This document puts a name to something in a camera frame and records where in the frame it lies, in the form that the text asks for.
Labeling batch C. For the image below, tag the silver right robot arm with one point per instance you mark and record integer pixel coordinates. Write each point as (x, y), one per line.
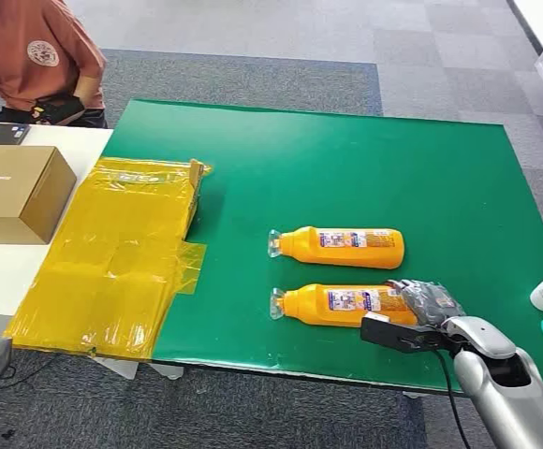
(510, 396)

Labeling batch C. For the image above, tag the yellow plastic sheet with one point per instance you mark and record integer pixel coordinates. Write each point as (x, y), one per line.
(112, 260)

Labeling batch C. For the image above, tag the green table mat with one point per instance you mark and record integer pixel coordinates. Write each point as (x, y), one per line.
(346, 173)

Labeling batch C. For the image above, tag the person's black glove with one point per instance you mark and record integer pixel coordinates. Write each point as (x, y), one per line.
(61, 108)

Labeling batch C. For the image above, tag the person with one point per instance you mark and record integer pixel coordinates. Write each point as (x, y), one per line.
(23, 56)

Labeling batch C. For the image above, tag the brown cardboard box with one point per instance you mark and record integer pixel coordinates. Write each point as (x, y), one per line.
(9, 192)

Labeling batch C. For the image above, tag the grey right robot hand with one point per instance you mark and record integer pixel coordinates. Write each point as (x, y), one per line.
(428, 302)

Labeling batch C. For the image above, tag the orange Tide detergent bottle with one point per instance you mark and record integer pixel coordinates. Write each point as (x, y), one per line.
(342, 249)
(337, 304)

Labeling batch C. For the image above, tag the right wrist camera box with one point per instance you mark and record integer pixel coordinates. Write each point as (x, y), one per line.
(393, 333)

